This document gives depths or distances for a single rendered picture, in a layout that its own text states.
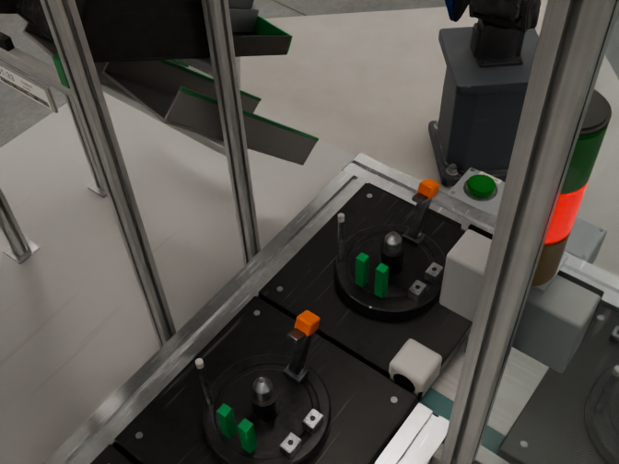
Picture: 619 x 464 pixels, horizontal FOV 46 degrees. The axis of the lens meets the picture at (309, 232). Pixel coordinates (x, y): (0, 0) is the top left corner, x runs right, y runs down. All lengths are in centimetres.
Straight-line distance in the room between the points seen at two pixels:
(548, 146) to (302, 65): 104
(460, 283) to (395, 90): 80
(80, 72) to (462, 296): 38
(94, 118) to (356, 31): 92
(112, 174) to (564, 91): 46
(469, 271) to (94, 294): 65
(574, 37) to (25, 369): 85
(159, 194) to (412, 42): 60
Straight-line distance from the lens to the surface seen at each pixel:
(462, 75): 110
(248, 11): 93
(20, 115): 294
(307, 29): 155
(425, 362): 85
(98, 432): 89
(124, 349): 105
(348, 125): 131
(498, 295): 58
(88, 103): 69
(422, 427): 85
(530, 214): 50
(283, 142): 99
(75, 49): 66
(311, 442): 80
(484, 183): 107
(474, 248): 63
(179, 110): 85
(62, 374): 106
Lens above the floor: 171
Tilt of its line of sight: 49 degrees down
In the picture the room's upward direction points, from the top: 3 degrees counter-clockwise
